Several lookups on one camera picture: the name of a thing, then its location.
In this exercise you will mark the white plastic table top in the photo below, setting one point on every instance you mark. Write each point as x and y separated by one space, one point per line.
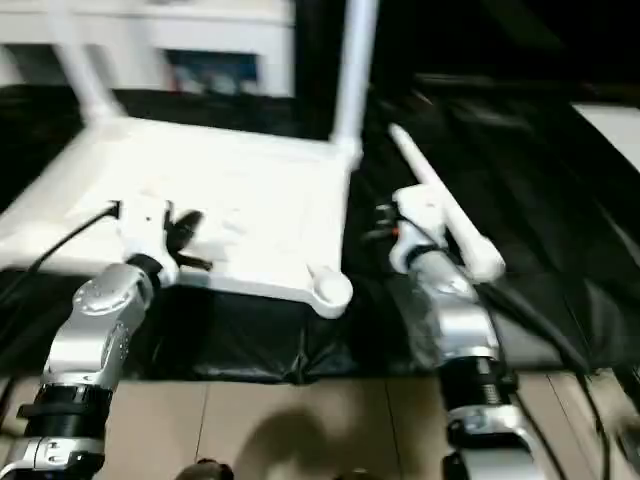
225 175

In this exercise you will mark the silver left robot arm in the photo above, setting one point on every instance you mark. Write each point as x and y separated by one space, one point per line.
95 310

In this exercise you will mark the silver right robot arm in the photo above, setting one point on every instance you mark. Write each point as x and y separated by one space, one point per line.
460 320

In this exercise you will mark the black mat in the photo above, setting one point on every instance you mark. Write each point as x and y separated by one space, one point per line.
525 225

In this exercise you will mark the white cabinet with glass doors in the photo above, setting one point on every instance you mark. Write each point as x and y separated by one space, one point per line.
200 30

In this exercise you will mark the dark rounded robot part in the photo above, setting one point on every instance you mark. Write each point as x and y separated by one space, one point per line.
352 475
207 472

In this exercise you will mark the white flat board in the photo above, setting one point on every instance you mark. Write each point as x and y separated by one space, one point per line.
615 130

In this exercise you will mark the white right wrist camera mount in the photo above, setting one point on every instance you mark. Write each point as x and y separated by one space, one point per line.
415 215

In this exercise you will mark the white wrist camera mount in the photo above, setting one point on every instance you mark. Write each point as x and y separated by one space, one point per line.
415 215
145 225

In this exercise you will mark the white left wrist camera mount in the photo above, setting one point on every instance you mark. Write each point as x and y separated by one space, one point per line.
145 225

